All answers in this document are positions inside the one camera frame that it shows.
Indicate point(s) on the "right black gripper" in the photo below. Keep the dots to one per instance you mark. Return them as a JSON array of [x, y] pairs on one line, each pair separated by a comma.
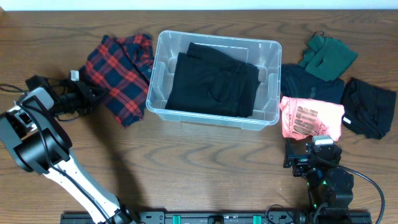
[[302, 160]]

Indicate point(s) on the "clear plastic storage bin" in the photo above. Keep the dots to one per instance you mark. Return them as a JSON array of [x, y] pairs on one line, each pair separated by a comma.
[[266, 55]]

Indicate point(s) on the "pink printed t-shirt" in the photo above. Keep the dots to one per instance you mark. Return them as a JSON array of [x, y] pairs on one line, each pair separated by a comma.
[[308, 117]]

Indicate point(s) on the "dark navy folded shirt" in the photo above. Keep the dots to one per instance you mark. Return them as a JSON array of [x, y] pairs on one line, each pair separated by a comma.
[[297, 83]]

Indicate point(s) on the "black folded garment right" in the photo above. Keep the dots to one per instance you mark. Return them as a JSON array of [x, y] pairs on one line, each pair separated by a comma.
[[369, 109]]

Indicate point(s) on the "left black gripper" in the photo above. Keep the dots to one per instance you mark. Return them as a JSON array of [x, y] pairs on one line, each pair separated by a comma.
[[83, 91]]

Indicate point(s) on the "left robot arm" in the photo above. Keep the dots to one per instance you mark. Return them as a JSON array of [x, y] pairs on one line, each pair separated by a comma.
[[31, 132]]

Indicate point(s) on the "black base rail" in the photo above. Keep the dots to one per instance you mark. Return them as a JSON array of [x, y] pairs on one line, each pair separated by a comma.
[[273, 216]]

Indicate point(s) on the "black pants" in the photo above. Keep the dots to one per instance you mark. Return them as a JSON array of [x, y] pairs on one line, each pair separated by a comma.
[[208, 81]]

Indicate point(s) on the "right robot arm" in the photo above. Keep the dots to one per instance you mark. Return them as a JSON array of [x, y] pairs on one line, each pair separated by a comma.
[[327, 184]]

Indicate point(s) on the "green folded garment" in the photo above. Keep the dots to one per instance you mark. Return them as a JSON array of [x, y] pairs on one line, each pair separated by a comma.
[[327, 58]]

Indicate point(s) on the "red navy plaid shirt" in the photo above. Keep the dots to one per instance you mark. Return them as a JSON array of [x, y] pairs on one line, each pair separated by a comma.
[[122, 67]]

